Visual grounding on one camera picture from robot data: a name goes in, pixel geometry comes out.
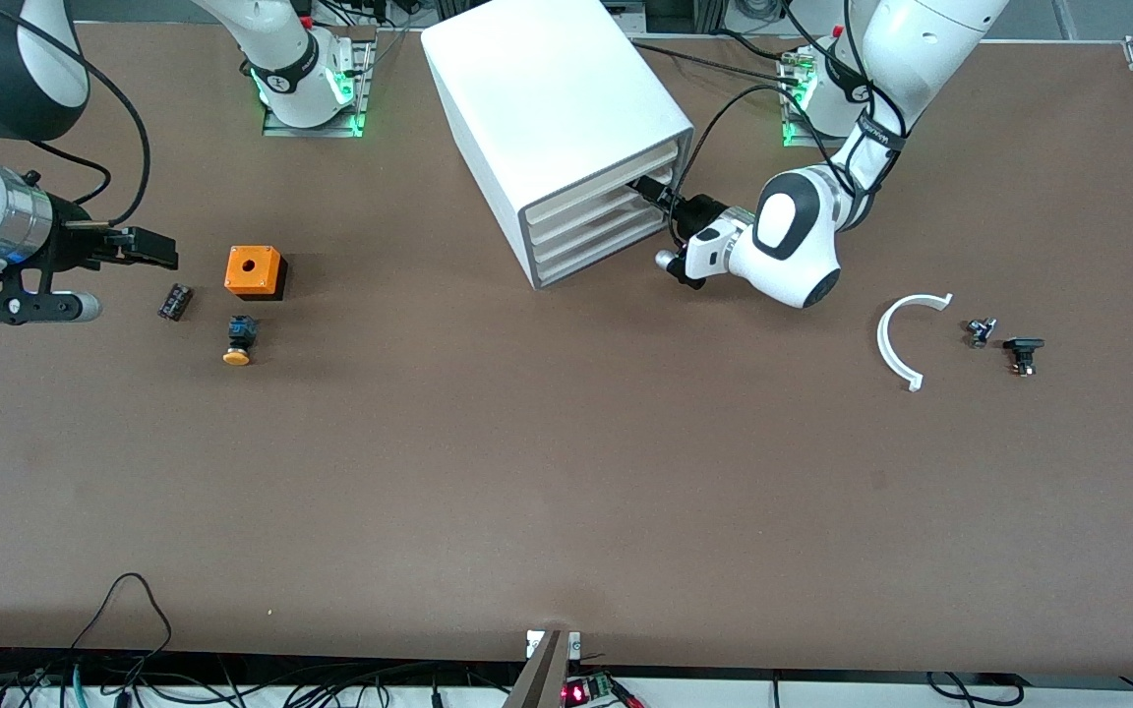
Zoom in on yellow push button blue body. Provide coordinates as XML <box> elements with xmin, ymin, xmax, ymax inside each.
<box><xmin>222</xmin><ymin>315</ymin><xmax>260</xmax><ymax>367</ymax></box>

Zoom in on orange box with hole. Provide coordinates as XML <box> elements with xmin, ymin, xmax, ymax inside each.
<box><xmin>224</xmin><ymin>245</ymin><xmax>288</xmax><ymax>301</ymax></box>

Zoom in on white curved plastic arc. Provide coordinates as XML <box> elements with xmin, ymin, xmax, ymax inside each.
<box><xmin>876</xmin><ymin>292</ymin><xmax>954</xmax><ymax>392</ymax></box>

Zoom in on circuit board with red light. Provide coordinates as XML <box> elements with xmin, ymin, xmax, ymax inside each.
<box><xmin>562</xmin><ymin>674</ymin><xmax>642</xmax><ymax>708</ymax></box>

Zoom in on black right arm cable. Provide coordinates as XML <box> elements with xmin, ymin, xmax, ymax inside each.
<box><xmin>0</xmin><ymin>0</ymin><xmax>152</xmax><ymax>229</ymax></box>

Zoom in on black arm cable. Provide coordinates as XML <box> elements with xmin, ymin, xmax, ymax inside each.
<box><xmin>670</xmin><ymin>0</ymin><xmax>914</xmax><ymax>249</ymax></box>
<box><xmin>0</xmin><ymin>0</ymin><xmax>152</xmax><ymax>229</ymax></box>

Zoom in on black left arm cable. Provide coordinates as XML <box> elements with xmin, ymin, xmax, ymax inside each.
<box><xmin>670</xmin><ymin>0</ymin><xmax>914</xmax><ymax>249</ymax></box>

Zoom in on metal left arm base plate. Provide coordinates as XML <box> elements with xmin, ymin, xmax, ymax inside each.
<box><xmin>778</xmin><ymin>44</ymin><xmax>828</xmax><ymax>150</ymax></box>

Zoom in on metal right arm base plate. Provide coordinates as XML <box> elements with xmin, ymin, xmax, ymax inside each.
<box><xmin>262</xmin><ymin>39</ymin><xmax>377</xmax><ymax>139</ymax></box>

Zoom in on black looped cable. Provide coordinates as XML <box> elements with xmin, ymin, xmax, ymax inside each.
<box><xmin>70</xmin><ymin>572</ymin><xmax>174</xmax><ymax>679</ymax></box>

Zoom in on small black bracket part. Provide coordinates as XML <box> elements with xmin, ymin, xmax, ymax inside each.
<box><xmin>1003</xmin><ymin>336</ymin><xmax>1046</xmax><ymax>378</ymax></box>

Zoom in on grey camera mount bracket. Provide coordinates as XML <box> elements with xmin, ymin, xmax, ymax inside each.
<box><xmin>503</xmin><ymin>629</ymin><xmax>582</xmax><ymax>708</ymax></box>

